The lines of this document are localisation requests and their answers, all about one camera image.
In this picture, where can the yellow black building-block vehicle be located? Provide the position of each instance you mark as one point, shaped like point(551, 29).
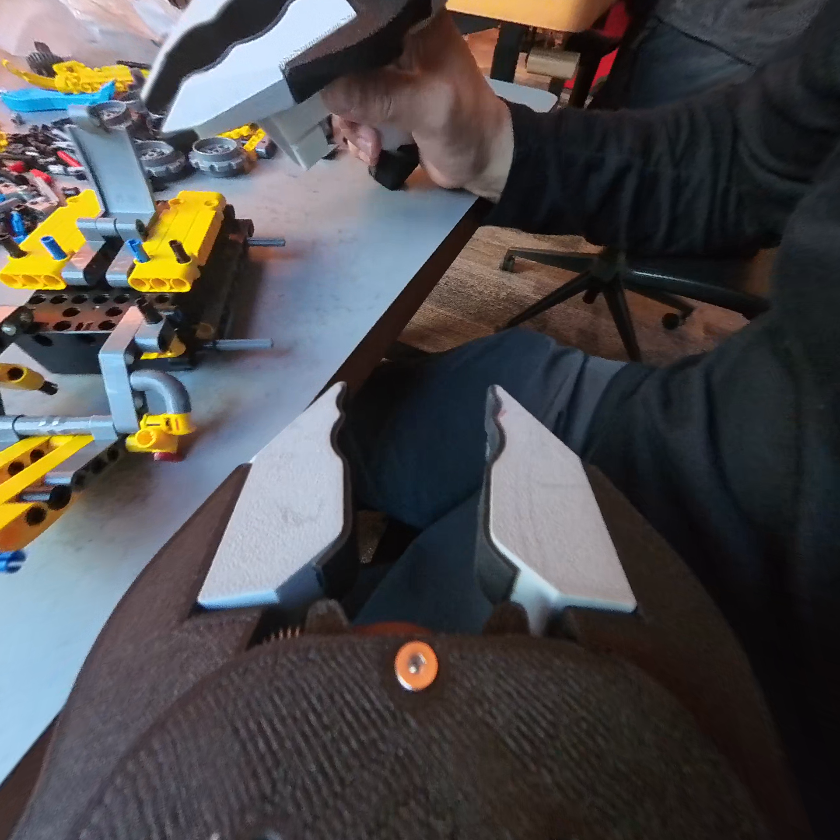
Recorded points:
point(177, 229)

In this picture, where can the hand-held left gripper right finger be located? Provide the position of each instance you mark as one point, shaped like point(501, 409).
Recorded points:
point(551, 518)

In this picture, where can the tan wooden table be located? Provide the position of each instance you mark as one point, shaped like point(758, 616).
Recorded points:
point(525, 13)

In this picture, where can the pile of building-block parts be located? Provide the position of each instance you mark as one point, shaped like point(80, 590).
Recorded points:
point(33, 177)

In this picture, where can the person's right hand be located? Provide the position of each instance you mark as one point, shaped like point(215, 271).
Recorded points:
point(446, 111)

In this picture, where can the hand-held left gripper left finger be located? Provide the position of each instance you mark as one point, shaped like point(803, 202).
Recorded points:
point(289, 518)

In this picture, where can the person's right forearm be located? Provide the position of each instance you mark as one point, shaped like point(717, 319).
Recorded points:
point(656, 170)

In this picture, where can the black office chair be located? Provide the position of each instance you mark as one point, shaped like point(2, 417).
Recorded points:
point(610, 275)

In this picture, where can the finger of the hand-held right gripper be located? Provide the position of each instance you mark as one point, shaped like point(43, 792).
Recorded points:
point(249, 85)
point(190, 33)

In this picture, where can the grey toy wheel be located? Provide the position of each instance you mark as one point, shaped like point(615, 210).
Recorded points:
point(117, 115)
point(161, 161)
point(220, 156)

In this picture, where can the blue brick separator tool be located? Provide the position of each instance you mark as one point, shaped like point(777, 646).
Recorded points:
point(39, 102)

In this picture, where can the person's dark clothing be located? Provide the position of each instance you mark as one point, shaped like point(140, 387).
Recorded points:
point(722, 459)

